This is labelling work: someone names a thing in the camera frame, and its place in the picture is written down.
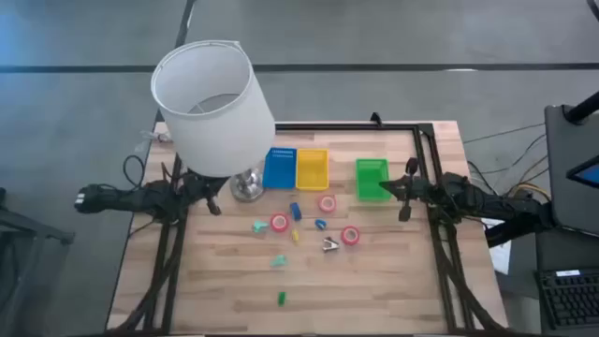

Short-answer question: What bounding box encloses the black round pole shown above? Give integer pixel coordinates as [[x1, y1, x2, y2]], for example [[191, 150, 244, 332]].
[[563, 91, 599, 125]]

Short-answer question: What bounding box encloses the white paper sheet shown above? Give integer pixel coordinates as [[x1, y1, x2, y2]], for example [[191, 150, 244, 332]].
[[481, 217, 512, 275]]

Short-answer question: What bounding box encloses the chrome lamp base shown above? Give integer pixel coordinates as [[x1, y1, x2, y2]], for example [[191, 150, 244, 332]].
[[228, 161, 266, 203]]

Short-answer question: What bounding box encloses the yellow plastic tray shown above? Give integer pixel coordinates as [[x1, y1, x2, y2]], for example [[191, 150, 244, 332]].
[[295, 148, 330, 192]]

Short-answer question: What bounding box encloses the black diagonal bar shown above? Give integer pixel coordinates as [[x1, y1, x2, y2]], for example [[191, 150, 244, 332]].
[[484, 205, 556, 249]]

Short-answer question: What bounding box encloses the black aluminium table frame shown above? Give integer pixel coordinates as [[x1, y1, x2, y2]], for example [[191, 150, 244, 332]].
[[105, 122, 506, 336]]

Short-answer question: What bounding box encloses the black looped cable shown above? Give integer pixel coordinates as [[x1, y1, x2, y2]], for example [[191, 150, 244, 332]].
[[122, 154, 147, 188]]

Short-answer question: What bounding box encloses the clear plastic wrapper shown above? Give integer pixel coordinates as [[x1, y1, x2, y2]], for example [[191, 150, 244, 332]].
[[135, 130, 172, 154]]

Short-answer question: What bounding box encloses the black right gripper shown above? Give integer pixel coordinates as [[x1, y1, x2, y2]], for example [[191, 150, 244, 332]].
[[377, 157, 428, 223]]

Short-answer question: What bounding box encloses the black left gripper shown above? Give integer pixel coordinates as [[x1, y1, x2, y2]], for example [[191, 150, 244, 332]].
[[184, 170, 230, 217]]

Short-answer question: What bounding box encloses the green plastic tray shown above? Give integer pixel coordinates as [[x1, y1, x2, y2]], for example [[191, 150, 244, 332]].
[[355, 157, 392, 203]]

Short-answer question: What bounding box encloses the grey monitor housing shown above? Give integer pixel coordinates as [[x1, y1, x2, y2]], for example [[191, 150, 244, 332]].
[[544, 103, 599, 238]]

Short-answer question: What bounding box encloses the yellow cable bundle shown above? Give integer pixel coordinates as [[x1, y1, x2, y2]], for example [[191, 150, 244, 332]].
[[507, 156, 548, 198]]

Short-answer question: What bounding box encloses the dark metal stand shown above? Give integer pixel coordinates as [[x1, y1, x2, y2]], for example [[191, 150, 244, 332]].
[[0, 186, 76, 337]]

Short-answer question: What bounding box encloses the blue plastic tray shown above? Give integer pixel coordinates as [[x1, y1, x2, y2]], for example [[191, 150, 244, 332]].
[[261, 147, 299, 190]]

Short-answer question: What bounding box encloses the dark grey side desk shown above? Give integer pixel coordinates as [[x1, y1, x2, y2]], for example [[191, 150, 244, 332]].
[[533, 222, 599, 337]]

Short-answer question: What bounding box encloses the thin black floor cable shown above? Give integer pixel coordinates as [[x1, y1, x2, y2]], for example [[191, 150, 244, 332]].
[[462, 122, 547, 144]]

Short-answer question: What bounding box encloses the white cylindrical lamp shade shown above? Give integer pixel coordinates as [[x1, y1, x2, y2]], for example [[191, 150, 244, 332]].
[[150, 39, 276, 178]]

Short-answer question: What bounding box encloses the blue lit tablet screen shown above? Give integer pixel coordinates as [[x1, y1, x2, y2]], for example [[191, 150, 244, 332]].
[[565, 156, 599, 188]]

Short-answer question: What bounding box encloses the black computer keyboard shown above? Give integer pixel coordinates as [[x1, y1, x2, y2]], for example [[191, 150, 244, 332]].
[[534, 269, 599, 331]]

